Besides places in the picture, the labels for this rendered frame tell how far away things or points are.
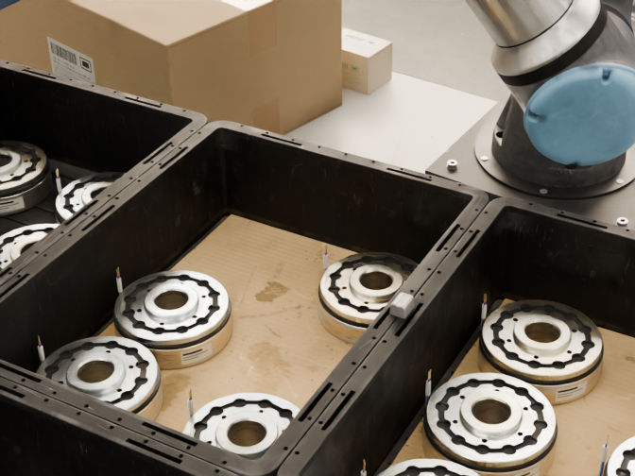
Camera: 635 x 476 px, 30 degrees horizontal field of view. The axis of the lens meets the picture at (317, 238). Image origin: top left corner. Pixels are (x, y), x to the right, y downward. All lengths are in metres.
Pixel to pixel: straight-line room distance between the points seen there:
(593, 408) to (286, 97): 0.74
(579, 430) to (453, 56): 2.51
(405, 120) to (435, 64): 1.73
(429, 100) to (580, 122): 0.60
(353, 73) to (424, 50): 1.74
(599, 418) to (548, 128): 0.29
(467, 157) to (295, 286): 0.34
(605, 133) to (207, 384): 0.44
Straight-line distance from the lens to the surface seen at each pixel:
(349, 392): 0.85
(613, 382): 1.04
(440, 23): 3.62
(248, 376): 1.02
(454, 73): 3.33
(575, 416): 1.00
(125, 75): 1.51
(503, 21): 1.10
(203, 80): 1.47
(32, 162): 1.28
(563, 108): 1.12
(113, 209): 1.06
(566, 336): 1.02
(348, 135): 1.61
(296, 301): 1.10
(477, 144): 1.39
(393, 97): 1.71
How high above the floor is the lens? 1.50
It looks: 35 degrees down
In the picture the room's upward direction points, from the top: 1 degrees counter-clockwise
